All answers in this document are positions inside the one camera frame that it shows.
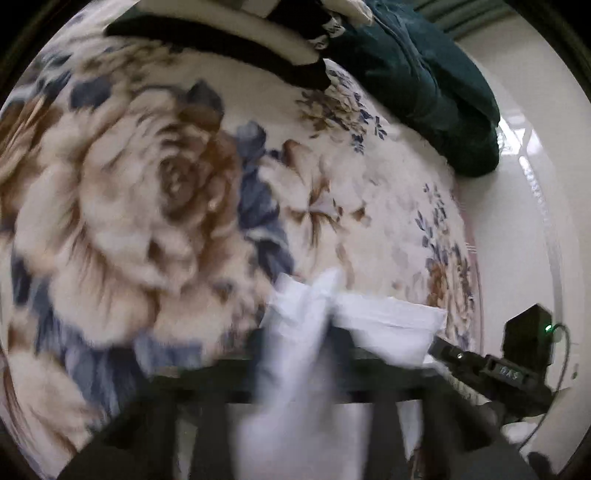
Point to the white t-shirt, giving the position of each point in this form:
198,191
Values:
295,323

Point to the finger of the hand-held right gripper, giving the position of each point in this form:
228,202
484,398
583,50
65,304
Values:
455,354

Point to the white headboard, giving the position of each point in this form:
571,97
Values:
508,230

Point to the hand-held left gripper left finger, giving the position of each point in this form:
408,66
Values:
263,364

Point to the beige folded cloth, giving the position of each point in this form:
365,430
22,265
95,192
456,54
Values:
346,11

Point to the black and white folded garment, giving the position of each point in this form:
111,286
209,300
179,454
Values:
221,46

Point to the green curtain with beige band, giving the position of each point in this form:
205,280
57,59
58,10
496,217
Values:
461,18

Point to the dark green garment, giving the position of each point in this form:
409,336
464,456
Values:
415,83

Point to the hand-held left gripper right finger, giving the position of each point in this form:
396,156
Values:
344,364

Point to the black striped folded garment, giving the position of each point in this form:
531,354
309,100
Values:
300,23

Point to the floral blanket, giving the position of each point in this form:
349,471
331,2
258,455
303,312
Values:
138,184

